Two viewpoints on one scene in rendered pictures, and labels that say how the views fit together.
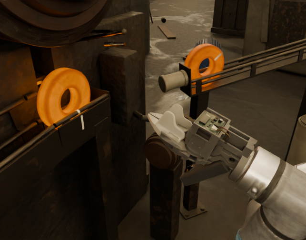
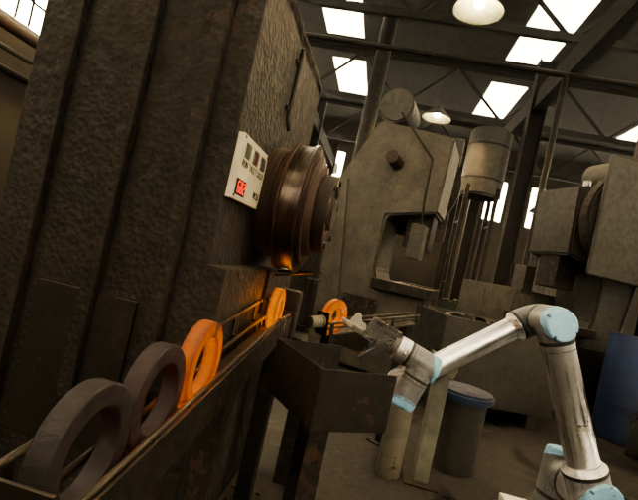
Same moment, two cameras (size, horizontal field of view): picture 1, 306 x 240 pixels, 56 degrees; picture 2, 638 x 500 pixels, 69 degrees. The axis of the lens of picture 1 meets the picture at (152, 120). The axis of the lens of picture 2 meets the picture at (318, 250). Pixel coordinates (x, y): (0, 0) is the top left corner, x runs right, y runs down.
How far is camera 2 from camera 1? 1.22 m
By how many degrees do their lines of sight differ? 37
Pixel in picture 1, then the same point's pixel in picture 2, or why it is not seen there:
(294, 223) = (424, 370)
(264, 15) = not seen: hidden behind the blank
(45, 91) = (277, 297)
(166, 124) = (356, 320)
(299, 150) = not seen: hidden behind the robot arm
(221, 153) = (385, 337)
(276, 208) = (415, 363)
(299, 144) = not seen: hidden behind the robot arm
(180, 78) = (321, 319)
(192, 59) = (330, 308)
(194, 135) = (374, 324)
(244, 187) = (399, 352)
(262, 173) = (408, 344)
